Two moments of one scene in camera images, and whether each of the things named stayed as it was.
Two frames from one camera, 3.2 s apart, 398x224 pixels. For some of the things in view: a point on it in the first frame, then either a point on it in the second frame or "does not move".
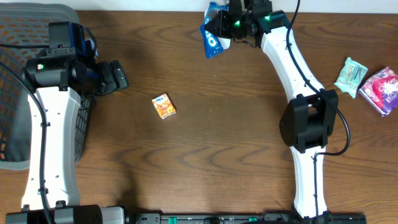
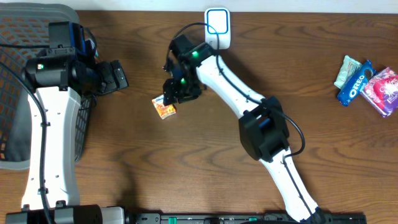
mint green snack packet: x=351 y=76 does not move
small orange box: x=164 y=106 does not move
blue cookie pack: x=212 y=46 to x=355 y=83
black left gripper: x=106 y=79 does not move
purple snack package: x=380 y=91 does not move
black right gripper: x=222 y=30 to x=171 y=89
